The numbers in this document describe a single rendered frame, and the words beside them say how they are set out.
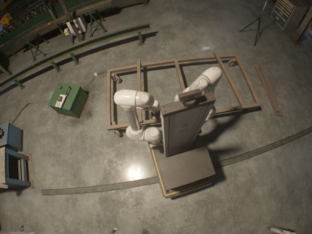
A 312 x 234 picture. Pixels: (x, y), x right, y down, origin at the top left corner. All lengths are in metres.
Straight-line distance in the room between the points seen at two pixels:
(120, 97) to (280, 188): 2.98
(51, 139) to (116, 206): 1.81
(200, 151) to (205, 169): 0.21
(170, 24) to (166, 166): 3.62
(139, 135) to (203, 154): 0.73
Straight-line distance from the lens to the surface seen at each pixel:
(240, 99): 2.89
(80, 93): 3.21
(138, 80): 2.86
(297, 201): 3.67
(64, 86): 3.37
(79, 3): 5.35
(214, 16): 5.18
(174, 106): 0.97
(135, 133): 1.76
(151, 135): 1.74
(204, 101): 1.01
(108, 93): 2.94
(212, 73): 1.45
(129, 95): 1.31
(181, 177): 1.82
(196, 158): 1.86
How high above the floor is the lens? 2.65
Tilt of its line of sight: 67 degrees down
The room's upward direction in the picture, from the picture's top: 9 degrees counter-clockwise
